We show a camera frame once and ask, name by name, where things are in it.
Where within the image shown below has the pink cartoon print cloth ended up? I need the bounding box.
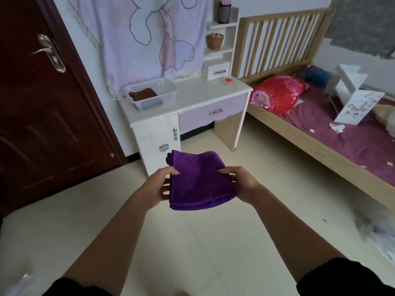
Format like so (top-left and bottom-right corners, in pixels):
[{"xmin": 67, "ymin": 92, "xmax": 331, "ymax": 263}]
[{"xmin": 66, "ymin": 0, "xmax": 213, "ymax": 99}]

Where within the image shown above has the purple cloth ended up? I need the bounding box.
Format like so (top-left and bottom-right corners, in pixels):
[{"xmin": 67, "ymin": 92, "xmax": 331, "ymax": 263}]
[{"xmin": 166, "ymin": 150, "xmax": 237, "ymax": 211}]

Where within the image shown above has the white desk shelf unit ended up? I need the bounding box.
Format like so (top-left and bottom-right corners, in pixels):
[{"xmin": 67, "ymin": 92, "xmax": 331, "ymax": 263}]
[{"xmin": 201, "ymin": 6, "xmax": 240, "ymax": 82}]

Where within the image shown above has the white plastic basket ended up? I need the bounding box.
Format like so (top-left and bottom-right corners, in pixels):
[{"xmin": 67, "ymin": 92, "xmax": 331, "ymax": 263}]
[{"xmin": 123, "ymin": 77, "xmax": 179, "ymax": 112}]

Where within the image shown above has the dark purple cup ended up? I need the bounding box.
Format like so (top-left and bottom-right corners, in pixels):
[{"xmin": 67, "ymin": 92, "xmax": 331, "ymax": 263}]
[{"xmin": 217, "ymin": 2, "xmax": 232, "ymax": 24}]

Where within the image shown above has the person's left hand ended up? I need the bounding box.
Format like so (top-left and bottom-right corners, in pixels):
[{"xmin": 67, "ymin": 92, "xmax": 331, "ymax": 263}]
[{"xmin": 138, "ymin": 166, "xmax": 181, "ymax": 210}]

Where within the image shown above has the person's right hand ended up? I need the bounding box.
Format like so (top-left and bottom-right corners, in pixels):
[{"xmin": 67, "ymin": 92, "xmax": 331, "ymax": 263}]
[{"xmin": 217, "ymin": 166, "xmax": 264, "ymax": 205}]

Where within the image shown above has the dark blue cloth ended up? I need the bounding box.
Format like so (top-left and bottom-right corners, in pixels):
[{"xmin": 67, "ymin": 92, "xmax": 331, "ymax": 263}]
[{"xmin": 296, "ymin": 65, "xmax": 333, "ymax": 88}]

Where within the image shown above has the person's right forearm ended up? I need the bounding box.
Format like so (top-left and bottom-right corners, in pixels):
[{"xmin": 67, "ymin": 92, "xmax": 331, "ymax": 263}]
[{"xmin": 249, "ymin": 185, "xmax": 349, "ymax": 284}]

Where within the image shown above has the silver door handle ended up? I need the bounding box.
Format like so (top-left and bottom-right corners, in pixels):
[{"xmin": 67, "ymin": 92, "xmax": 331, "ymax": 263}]
[{"xmin": 30, "ymin": 34, "xmax": 66, "ymax": 74}]

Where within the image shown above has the white box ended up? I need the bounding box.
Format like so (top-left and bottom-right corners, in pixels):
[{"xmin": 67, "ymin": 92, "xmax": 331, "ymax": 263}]
[{"xmin": 324, "ymin": 64, "xmax": 368, "ymax": 106}]

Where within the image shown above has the purple bed sheet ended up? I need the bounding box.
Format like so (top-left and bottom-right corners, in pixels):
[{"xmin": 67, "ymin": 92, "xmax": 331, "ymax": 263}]
[{"xmin": 250, "ymin": 80, "xmax": 395, "ymax": 188}]

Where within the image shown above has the clear plastic bag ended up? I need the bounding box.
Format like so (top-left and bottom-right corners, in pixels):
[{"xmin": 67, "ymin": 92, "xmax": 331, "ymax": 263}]
[{"xmin": 355, "ymin": 209, "xmax": 395, "ymax": 265}]

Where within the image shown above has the plush toy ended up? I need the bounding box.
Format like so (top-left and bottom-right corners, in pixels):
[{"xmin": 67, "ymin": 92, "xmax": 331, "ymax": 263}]
[{"xmin": 372, "ymin": 103, "xmax": 395, "ymax": 136}]

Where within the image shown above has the red floral pillow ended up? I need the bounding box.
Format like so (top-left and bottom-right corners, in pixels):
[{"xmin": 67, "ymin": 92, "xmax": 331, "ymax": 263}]
[{"xmin": 249, "ymin": 74, "xmax": 310, "ymax": 116}]

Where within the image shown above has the white desk with purple drawer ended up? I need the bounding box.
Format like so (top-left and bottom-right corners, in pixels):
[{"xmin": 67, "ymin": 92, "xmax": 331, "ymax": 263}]
[{"xmin": 118, "ymin": 75, "xmax": 253, "ymax": 177}]

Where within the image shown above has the brown bowl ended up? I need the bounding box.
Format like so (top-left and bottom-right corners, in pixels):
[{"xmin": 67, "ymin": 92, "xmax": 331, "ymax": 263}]
[{"xmin": 206, "ymin": 33, "xmax": 224, "ymax": 52}]

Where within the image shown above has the folded brown cloth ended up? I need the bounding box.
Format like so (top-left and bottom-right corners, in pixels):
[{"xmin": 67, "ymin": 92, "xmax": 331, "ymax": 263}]
[{"xmin": 128, "ymin": 88, "xmax": 158, "ymax": 102}]

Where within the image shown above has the wooden bed frame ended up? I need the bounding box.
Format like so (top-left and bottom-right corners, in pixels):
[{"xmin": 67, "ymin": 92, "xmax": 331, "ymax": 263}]
[{"xmin": 231, "ymin": 7, "xmax": 395, "ymax": 211}]

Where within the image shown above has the dark red wooden door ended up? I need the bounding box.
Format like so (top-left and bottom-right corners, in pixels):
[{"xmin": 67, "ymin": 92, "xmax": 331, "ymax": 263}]
[{"xmin": 0, "ymin": 0, "xmax": 128, "ymax": 217}]

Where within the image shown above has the grey hanging cloth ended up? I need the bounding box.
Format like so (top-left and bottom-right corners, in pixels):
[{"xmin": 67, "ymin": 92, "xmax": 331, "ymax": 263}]
[{"xmin": 325, "ymin": 0, "xmax": 395, "ymax": 60}]

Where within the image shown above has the white printed paper sheet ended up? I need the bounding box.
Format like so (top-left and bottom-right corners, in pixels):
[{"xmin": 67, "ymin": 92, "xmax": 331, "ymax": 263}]
[{"xmin": 334, "ymin": 89, "xmax": 386, "ymax": 125}]

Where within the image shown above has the person's left forearm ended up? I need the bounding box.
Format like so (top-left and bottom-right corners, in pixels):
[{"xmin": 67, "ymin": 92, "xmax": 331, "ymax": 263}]
[{"xmin": 62, "ymin": 192, "xmax": 152, "ymax": 296}]

